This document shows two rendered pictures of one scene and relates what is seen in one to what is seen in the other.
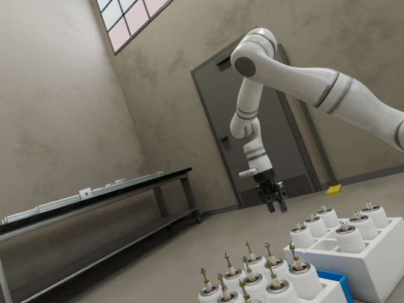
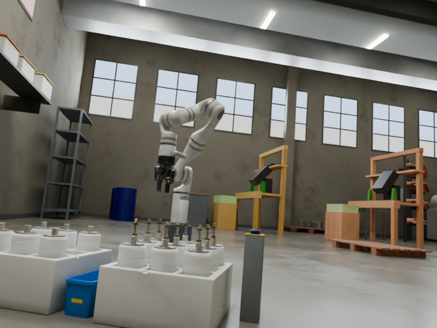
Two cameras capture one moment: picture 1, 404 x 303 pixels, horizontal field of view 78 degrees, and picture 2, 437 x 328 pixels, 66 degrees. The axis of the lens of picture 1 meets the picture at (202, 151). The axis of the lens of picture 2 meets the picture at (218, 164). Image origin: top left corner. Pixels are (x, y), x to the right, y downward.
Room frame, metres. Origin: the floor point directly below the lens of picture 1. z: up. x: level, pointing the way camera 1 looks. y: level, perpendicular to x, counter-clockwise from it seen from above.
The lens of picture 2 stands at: (1.76, 0.99, 0.39)
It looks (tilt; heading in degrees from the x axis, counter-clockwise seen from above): 8 degrees up; 224
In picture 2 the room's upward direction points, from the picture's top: 5 degrees clockwise
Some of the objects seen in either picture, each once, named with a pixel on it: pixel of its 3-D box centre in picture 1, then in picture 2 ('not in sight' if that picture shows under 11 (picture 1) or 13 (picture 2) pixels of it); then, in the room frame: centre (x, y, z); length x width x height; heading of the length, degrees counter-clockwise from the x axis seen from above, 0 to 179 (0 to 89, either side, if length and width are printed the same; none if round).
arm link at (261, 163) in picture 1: (255, 164); (171, 150); (0.88, -0.16, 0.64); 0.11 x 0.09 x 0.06; 113
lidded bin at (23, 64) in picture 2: not in sight; (15, 68); (0.72, -3.80, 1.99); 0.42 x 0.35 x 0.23; 55
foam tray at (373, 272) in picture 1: (346, 252); (42, 272); (1.23, -0.48, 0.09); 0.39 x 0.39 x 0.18; 33
